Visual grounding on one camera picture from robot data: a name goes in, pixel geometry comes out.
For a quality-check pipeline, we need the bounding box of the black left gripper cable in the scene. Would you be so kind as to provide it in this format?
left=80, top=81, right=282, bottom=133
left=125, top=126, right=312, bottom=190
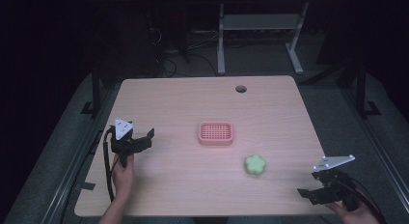
left=102, top=126, right=118, bottom=203

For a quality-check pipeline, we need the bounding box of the green flower-shaped soap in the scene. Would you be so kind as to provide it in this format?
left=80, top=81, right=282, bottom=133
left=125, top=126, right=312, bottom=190
left=244, top=154, right=267, bottom=177

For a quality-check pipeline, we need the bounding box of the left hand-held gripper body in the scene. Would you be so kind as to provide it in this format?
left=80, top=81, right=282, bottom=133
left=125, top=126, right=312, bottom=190
left=110, top=118, right=143, bottom=169

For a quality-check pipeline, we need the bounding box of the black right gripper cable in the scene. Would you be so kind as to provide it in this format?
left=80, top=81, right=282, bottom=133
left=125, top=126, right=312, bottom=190
left=340, top=176, right=388, bottom=224

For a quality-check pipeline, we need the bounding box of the grey table edge bracket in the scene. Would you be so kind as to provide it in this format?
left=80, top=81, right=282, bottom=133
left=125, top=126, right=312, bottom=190
left=73, top=181, right=96, bottom=192

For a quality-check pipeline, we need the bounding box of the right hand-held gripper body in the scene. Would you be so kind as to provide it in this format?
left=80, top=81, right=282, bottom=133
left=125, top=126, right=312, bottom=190
left=311, top=154, right=359, bottom=212

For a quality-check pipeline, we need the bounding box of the person's left hand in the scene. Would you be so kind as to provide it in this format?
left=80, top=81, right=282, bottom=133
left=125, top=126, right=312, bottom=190
left=111, top=154, right=136, bottom=203

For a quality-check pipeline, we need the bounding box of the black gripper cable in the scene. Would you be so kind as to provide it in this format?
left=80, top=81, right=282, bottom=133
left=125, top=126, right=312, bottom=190
left=102, top=126, right=118, bottom=203
left=340, top=176, right=388, bottom=224

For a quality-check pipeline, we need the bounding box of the pink slotted soap dish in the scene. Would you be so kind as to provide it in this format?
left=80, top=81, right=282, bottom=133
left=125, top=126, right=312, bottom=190
left=198, top=121, right=234, bottom=147

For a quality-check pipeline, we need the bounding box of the black metal stand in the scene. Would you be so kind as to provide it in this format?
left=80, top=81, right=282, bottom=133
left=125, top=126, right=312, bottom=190
left=353, top=61, right=383, bottom=120
left=80, top=64, right=104, bottom=118

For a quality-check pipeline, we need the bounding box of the white metal table frame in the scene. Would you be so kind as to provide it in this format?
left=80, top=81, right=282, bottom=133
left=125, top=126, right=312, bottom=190
left=216, top=1, right=311, bottom=76

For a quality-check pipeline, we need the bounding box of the person's right hand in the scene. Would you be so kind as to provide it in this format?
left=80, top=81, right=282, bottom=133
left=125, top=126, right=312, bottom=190
left=325, top=200, right=382, bottom=224

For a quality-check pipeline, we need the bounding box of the tangle of floor cables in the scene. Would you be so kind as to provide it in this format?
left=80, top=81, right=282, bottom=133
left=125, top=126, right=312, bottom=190
left=146, top=11, right=223, bottom=78

